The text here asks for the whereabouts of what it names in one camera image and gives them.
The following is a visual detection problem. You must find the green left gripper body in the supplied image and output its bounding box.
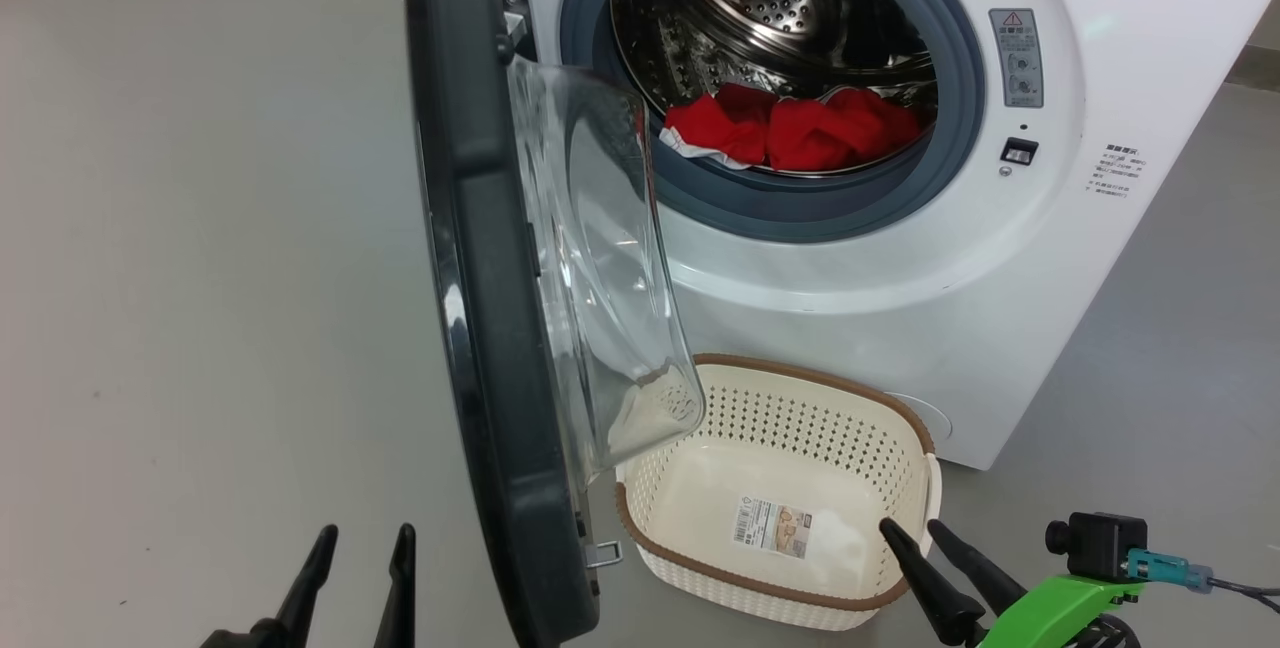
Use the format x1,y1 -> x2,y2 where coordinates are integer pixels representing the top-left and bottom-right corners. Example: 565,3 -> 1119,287
200,620 -> 286,648

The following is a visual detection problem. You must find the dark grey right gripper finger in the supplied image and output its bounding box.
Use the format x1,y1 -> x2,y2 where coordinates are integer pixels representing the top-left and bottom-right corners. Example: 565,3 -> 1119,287
878,518 -> 986,647
928,520 -> 1029,617

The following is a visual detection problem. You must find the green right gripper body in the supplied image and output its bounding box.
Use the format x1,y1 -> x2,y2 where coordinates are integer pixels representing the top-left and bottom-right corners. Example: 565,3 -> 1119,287
978,575 -> 1149,648

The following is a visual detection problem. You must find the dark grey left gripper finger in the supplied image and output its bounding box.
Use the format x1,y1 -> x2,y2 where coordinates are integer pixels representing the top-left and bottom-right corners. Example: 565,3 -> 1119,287
275,525 -> 339,648
375,524 -> 416,648

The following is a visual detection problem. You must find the dark grey washer door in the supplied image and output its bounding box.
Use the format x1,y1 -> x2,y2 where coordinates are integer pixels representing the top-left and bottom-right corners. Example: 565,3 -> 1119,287
403,0 -> 707,648

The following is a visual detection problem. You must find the plain red garment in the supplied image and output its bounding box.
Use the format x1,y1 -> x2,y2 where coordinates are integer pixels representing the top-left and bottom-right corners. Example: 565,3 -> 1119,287
765,86 -> 922,173

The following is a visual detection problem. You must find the red garment with white trim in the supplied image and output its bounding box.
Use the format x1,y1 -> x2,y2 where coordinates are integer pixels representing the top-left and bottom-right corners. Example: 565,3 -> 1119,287
659,82 -> 779,170

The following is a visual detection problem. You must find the paper basket label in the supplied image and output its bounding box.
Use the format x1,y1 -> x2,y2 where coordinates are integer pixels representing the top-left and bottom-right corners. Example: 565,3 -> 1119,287
734,495 -> 813,559

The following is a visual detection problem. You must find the cream perforated laundry basket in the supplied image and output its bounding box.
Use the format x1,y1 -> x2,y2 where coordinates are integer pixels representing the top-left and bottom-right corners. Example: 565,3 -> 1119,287
614,354 -> 943,632

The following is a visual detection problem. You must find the white front-load washing machine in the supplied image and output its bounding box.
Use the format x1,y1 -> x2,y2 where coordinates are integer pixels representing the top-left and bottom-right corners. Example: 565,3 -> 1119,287
380,0 -> 1280,471

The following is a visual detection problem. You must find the grey warning sticker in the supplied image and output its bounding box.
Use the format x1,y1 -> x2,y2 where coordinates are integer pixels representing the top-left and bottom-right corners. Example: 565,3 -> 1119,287
990,8 -> 1045,109

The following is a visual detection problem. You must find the teal right camera connector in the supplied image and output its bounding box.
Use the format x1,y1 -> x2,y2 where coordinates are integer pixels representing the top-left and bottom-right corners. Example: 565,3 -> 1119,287
1128,548 -> 1214,592

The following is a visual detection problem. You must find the thin black right camera cable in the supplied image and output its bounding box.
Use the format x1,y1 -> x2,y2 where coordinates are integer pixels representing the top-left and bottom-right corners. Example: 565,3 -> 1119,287
1205,578 -> 1280,615

